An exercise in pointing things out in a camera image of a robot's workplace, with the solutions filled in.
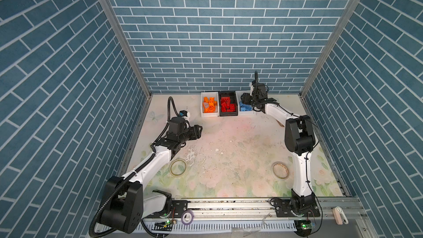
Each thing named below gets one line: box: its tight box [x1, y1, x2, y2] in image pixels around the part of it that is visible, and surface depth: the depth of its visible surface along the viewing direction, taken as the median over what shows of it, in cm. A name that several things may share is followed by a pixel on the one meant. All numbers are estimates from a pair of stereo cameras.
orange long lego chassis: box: [202, 96, 218, 113], surface depth 110 cm
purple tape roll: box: [180, 209, 195, 226], surface depth 72 cm
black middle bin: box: [218, 90, 238, 117], surface depth 111 cm
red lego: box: [220, 96, 236, 113], surface depth 113 cm
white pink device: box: [332, 206, 349, 226], surface depth 72 cm
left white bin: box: [200, 91, 220, 118], surface depth 108 cm
